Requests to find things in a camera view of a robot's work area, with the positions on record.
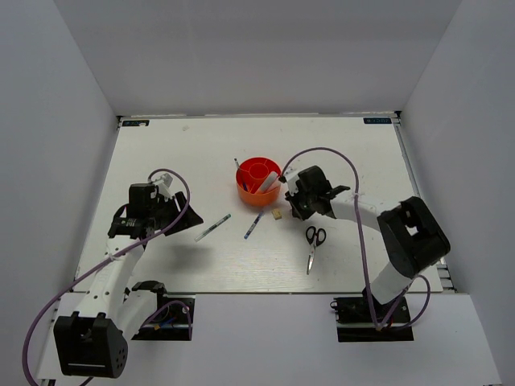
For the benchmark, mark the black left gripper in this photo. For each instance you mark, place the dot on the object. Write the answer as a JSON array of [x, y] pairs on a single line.
[[190, 219]]

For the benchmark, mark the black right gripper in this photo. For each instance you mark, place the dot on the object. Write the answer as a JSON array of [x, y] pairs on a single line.
[[293, 199]]

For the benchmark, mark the beige eraser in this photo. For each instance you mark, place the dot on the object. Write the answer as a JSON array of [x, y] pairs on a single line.
[[276, 214]]

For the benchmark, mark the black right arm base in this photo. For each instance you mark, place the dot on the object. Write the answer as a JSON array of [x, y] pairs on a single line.
[[354, 323]]

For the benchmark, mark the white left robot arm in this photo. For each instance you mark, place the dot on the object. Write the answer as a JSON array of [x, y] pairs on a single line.
[[93, 340]]

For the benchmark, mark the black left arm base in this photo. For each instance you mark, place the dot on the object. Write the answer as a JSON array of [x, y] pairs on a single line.
[[173, 323]]

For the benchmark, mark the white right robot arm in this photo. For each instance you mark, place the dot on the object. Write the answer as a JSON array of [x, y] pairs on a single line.
[[411, 235]]

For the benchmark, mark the blue clear pen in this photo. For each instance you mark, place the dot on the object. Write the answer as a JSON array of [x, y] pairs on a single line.
[[253, 225]]

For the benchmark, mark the green pen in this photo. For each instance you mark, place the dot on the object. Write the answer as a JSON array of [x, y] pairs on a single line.
[[214, 226]]

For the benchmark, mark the orange round compartment container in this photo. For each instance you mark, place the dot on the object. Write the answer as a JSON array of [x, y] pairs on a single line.
[[255, 171]]

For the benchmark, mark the right corner table label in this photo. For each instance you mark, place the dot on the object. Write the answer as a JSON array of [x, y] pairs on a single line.
[[377, 120]]

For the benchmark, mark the corner table label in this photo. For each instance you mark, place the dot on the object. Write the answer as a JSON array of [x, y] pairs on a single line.
[[377, 120], [135, 123]]

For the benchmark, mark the left corner table label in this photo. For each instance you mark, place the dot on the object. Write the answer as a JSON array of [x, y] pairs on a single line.
[[135, 123]]

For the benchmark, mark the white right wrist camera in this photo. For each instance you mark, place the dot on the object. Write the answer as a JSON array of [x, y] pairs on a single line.
[[290, 177]]

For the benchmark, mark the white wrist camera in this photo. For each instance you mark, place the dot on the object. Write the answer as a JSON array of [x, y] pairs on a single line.
[[164, 183], [290, 177]]

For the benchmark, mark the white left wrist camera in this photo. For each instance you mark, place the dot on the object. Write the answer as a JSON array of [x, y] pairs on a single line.
[[164, 183]]

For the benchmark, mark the black handled scissors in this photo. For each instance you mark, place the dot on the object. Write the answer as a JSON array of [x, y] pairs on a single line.
[[315, 237]]

